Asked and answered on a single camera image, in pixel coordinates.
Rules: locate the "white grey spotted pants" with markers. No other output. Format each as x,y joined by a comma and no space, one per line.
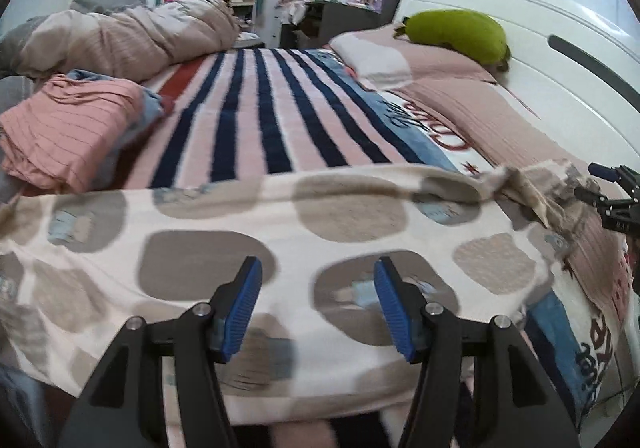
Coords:
75,268

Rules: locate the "pink ribbed pillow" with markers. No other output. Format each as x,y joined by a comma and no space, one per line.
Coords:
466,97

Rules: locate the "green plush pillow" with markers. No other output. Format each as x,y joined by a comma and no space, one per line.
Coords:
470,33

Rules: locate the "folded pink striped clothes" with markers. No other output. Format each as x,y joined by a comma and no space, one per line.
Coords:
68,135

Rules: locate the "striped pink navy blanket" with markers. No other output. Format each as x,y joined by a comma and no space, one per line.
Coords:
244,115

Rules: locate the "rumpled beige grey duvet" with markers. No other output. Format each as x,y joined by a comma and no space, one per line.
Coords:
133,42

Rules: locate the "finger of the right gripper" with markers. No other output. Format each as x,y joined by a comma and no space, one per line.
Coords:
592,198
601,172

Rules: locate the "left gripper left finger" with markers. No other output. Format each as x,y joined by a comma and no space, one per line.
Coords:
122,404

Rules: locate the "white bed headboard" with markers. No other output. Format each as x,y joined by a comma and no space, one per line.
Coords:
573,74

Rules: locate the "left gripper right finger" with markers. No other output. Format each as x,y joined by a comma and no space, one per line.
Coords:
478,382

